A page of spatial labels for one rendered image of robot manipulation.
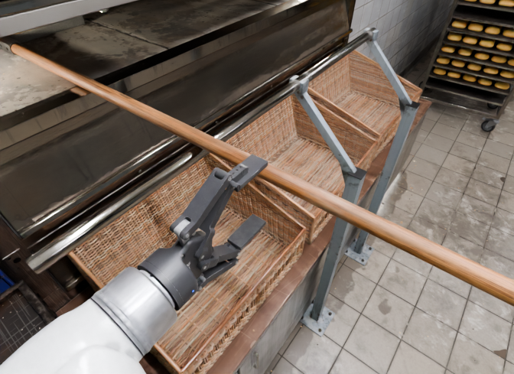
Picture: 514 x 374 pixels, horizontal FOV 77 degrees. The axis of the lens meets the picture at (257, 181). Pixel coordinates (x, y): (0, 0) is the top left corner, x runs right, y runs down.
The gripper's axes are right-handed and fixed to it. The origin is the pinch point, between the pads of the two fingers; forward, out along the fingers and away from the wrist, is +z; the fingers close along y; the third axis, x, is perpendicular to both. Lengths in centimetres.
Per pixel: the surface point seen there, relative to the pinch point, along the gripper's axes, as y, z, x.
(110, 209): 2.5, -15.1, -18.4
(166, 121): -0.7, 5.0, -26.8
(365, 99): 61, 150, -31
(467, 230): 120, 146, 51
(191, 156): 2.6, 2.9, -18.0
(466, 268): -0.4, 5.8, 29.8
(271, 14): 2, 82, -55
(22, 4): -22.7, -6.4, -40.7
